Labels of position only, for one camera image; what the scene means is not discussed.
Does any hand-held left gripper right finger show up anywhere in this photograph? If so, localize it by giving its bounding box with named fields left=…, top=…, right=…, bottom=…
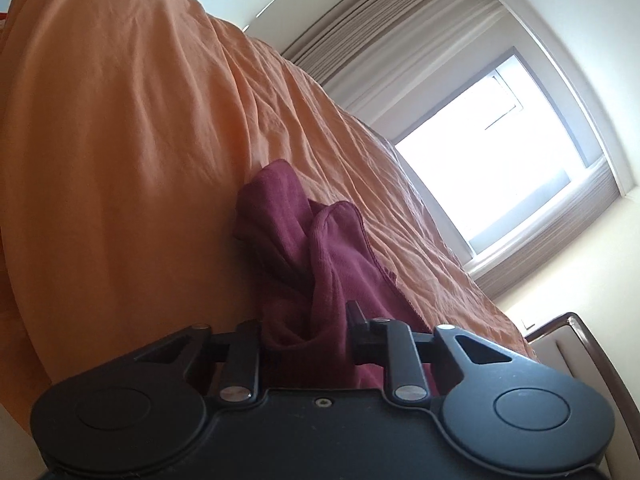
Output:
left=346, top=300, right=527, bottom=406

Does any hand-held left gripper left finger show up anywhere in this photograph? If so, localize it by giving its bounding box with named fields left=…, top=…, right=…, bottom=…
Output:
left=134, top=320, right=264, bottom=407

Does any maroon small cloth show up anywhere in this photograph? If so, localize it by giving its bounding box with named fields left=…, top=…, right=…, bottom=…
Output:
left=232, top=158, right=442, bottom=397

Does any grey framed window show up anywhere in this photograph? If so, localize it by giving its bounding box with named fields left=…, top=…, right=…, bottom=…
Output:
left=371, top=45, right=609, bottom=267

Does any orange bed cover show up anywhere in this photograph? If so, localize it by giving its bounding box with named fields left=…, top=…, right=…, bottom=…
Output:
left=0, top=0, right=542, bottom=443

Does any brown framed padded headboard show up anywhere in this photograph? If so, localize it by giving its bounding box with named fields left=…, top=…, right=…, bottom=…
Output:
left=527, top=312, right=640, bottom=480

